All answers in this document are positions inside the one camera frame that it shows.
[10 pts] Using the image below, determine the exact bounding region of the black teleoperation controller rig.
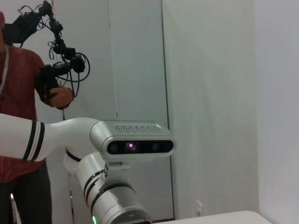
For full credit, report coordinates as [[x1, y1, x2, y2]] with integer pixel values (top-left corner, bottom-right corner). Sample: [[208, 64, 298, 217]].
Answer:
[[4, 0, 92, 110]]

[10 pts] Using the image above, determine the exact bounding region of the person's hand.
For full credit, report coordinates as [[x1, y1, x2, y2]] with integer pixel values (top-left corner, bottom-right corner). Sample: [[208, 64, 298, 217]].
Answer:
[[50, 86, 76, 110]]

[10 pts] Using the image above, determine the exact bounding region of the thin pole with green light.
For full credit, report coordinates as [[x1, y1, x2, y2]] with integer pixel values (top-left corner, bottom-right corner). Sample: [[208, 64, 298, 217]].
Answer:
[[68, 171, 74, 224]]

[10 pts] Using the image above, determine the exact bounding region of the person in red shirt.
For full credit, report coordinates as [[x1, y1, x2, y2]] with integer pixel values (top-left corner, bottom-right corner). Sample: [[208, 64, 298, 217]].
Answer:
[[0, 11, 54, 224]]

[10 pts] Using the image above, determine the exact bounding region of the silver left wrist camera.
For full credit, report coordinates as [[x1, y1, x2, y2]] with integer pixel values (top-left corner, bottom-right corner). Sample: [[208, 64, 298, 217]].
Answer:
[[90, 120, 177, 178]]

